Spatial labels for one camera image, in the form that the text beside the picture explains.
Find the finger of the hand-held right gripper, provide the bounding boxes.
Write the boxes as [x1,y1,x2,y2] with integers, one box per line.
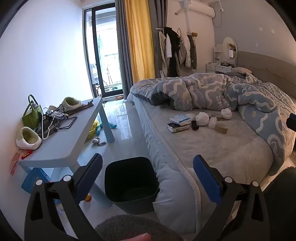
[286,113,296,131]

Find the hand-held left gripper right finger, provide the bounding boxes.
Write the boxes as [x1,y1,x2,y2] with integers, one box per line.
[193,155,270,241]

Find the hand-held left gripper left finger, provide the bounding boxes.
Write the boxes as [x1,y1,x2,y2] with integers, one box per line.
[24,153,103,241]

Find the dark green trash bin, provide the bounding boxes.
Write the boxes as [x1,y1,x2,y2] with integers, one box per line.
[105,157,160,215]

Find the large white tissue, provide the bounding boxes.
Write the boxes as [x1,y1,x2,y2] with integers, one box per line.
[196,112,210,126]

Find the grey bed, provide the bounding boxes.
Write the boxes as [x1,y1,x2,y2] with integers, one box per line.
[127,74,296,234]

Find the light blue table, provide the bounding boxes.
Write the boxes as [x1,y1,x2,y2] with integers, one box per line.
[18,97,115,209]

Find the yellow plastic bag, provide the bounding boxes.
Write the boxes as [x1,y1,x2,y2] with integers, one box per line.
[85,119,101,143]

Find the blue printed bag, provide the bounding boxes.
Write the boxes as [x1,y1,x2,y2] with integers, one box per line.
[21,168,54,195]

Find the black and white box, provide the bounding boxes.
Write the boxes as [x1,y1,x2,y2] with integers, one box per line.
[167,122,191,133]

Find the grey headboard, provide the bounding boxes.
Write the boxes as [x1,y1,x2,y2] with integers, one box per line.
[236,51,296,102]

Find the white clothes hanger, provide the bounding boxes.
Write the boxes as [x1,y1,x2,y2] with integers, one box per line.
[42,111,61,140]

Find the blue white tissue pack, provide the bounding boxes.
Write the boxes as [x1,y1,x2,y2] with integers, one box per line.
[170,114,191,124]

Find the dark pile of items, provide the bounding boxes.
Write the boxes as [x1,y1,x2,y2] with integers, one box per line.
[34,113,61,138]

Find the red packets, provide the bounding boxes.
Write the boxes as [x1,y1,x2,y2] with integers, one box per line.
[10,149,33,175]

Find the brown wooden sticks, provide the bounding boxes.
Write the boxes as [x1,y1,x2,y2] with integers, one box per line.
[66,100,94,114]

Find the light pillow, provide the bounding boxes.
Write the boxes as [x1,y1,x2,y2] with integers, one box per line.
[231,67,252,75]

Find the small printed packet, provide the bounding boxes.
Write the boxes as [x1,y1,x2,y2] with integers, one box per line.
[45,111,65,120]

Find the dark grey pillow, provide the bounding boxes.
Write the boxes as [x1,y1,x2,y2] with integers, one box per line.
[225,72,247,79]

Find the green plush slipper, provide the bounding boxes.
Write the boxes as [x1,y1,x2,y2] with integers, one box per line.
[16,126,42,150]
[60,97,82,113]

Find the green handbag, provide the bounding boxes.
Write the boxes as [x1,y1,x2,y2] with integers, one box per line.
[22,94,43,130]

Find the blue patterned fleece blanket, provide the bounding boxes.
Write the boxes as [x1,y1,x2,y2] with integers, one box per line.
[131,72,296,176]

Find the white dresser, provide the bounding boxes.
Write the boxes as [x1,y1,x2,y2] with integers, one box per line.
[206,46,234,74]

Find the table lamp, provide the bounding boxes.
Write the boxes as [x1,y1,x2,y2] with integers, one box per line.
[228,49,236,67]

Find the round mirror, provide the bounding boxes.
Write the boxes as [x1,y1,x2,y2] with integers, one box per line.
[223,37,238,64]

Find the grey curtain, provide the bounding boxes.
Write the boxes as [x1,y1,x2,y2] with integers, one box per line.
[148,0,167,79]
[115,0,134,100]

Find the glass balcony door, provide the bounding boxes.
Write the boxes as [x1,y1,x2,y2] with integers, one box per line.
[84,2,123,98]

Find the clothes rack with clothes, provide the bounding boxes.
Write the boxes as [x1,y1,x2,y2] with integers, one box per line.
[155,27,198,78]

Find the white air conditioner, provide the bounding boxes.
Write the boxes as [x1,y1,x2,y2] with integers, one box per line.
[185,0,215,18]

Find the yellow curtain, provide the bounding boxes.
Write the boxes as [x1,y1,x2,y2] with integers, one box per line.
[124,0,156,81]

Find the keychain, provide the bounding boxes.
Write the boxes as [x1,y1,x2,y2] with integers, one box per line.
[91,137,107,146]

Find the black wire stand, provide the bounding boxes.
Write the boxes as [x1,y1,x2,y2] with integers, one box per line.
[52,104,78,130]

